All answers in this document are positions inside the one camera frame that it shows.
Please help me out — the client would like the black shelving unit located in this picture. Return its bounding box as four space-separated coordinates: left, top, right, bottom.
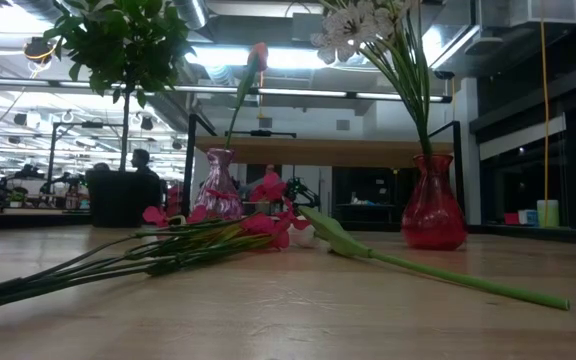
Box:
331 166 402 225

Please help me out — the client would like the white ceiling unit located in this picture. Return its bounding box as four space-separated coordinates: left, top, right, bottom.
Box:
477 0 576 29

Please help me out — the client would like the thin black metal frame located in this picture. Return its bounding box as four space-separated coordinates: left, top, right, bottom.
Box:
47 121 125 194

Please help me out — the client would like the white tulip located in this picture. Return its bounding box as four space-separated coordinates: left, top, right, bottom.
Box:
290 204 572 312

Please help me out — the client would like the dark workbench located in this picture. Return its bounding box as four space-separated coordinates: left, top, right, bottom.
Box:
0 206 93 234

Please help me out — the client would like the green plant in black pot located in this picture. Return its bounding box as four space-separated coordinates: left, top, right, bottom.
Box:
42 0 197 230

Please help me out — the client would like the wooden shelf with black legs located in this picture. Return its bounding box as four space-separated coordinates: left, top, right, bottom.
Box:
181 113 469 236

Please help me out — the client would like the red glass vase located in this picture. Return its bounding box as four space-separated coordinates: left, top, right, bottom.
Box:
400 153 469 251

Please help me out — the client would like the silver ventilation duct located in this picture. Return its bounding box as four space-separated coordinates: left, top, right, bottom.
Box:
170 0 210 31

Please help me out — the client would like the purple glass vase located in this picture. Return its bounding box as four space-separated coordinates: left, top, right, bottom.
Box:
192 147 245 221

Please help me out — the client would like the black metal table frame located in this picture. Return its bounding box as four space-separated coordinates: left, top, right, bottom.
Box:
160 214 576 246

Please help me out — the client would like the orange tulip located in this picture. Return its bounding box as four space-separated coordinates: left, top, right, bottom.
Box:
223 41 270 151

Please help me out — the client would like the pale green container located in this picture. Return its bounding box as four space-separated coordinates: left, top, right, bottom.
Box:
536 199 561 229

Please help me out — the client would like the black dome lamp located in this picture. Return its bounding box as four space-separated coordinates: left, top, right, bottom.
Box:
22 37 58 65

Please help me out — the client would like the red flower bunch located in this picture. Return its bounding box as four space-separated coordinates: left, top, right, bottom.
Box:
0 169 314 316

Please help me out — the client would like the long LED light bar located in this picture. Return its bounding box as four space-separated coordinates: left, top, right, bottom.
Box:
0 76 454 105

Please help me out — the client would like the tall red box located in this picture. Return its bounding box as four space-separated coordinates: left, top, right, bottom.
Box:
165 184 184 217

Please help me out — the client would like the yellow cable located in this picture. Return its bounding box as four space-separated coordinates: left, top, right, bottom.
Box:
540 19 552 227

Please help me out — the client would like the blue and white box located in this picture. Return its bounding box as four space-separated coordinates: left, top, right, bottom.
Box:
517 208 539 227

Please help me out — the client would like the white flower bunch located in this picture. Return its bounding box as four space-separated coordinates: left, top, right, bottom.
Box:
310 0 434 159

